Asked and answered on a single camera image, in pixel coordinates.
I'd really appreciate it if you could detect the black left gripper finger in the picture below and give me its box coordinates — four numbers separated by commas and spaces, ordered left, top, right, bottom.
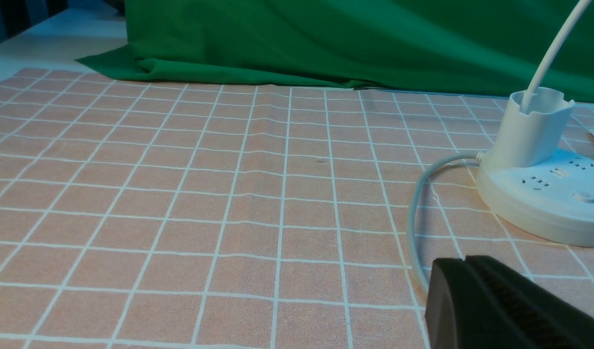
425, 255, 594, 349

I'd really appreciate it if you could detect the white desk lamp with sockets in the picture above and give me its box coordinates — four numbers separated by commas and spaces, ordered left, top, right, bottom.
476, 0, 594, 247

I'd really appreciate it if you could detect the green backdrop cloth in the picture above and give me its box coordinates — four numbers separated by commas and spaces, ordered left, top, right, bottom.
78, 0, 577, 96

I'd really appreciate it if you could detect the pink grid tablecloth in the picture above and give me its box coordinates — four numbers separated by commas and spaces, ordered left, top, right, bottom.
0, 67, 594, 349

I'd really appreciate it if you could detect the grey lamp power cord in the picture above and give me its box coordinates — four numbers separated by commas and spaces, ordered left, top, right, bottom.
406, 152, 483, 294

